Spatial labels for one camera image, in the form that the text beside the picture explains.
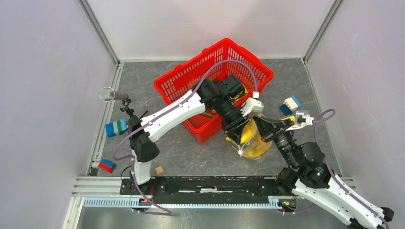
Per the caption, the silver mesh microphone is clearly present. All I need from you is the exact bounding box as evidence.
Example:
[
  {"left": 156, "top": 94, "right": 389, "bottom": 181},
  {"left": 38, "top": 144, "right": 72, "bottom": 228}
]
[{"left": 98, "top": 87, "right": 129, "bottom": 102}]

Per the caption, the red blue toy block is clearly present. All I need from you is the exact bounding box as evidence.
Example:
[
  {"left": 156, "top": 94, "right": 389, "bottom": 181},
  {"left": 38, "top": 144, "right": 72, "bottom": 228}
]
[{"left": 97, "top": 159, "right": 116, "bottom": 173}]

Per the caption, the small wooden cube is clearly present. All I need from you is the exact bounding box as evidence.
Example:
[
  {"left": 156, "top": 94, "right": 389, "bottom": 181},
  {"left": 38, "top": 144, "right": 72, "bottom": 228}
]
[{"left": 155, "top": 166, "right": 165, "bottom": 176}]

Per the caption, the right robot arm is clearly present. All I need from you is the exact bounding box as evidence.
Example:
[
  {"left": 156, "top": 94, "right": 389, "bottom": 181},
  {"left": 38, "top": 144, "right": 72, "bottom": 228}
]
[{"left": 253, "top": 114, "right": 394, "bottom": 229}]

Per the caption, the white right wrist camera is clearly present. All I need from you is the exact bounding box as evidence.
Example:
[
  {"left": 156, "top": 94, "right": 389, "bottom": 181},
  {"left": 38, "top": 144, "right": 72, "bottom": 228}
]
[{"left": 286, "top": 110, "right": 314, "bottom": 131}]

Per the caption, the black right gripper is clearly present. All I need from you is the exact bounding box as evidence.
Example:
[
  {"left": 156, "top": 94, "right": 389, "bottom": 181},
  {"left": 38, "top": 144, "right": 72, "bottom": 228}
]
[{"left": 251, "top": 115, "right": 298, "bottom": 168}]

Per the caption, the dark blue toy block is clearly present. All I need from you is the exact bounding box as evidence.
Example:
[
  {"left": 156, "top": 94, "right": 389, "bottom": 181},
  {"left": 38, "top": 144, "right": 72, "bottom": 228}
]
[{"left": 279, "top": 104, "right": 293, "bottom": 116}]

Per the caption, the yellow toy starfruit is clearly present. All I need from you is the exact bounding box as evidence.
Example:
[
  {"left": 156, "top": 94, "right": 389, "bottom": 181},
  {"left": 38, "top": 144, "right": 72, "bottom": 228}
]
[{"left": 240, "top": 120, "right": 256, "bottom": 144}]

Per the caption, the clear zip top bag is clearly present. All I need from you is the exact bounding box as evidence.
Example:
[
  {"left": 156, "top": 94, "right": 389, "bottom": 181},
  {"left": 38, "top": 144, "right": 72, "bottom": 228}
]
[{"left": 226, "top": 120, "right": 272, "bottom": 160}]

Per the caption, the white blue toy block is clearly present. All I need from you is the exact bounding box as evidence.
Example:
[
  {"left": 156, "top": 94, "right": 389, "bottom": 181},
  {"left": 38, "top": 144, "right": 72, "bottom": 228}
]
[{"left": 283, "top": 96, "right": 301, "bottom": 111}]

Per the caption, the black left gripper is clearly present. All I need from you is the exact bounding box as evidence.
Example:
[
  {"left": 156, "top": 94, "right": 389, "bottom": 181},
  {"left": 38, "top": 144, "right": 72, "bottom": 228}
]
[{"left": 215, "top": 98, "right": 251, "bottom": 146}]

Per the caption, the blue green white block stack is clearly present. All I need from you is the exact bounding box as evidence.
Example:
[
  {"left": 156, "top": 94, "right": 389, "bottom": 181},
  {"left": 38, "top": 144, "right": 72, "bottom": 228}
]
[{"left": 105, "top": 119, "right": 128, "bottom": 138}]

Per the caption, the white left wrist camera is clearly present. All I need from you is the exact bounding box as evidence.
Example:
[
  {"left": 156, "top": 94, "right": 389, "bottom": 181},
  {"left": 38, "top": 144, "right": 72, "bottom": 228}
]
[{"left": 240, "top": 92, "right": 264, "bottom": 117}]

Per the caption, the yellow toy banana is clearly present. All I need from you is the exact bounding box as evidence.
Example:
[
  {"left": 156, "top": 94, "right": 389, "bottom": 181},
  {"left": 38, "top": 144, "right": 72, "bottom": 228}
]
[{"left": 242, "top": 141, "right": 272, "bottom": 159}]

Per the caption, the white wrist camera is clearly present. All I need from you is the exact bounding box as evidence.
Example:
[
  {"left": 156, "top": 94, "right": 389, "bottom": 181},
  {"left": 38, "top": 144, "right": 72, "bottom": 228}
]
[
  {"left": 240, "top": 92, "right": 264, "bottom": 117},
  {"left": 286, "top": 110, "right": 314, "bottom": 131}
]

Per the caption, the red plastic basket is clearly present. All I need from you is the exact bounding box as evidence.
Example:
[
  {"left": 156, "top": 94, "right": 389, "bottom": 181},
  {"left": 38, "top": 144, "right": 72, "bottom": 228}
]
[{"left": 153, "top": 38, "right": 275, "bottom": 145}]

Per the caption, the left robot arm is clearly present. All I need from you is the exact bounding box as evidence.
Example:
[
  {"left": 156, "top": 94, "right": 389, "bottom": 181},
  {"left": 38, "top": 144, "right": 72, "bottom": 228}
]
[{"left": 128, "top": 75, "right": 250, "bottom": 195}]

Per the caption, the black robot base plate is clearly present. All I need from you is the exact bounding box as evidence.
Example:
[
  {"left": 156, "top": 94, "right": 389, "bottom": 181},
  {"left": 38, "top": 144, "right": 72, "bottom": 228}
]
[{"left": 139, "top": 176, "right": 298, "bottom": 204}]

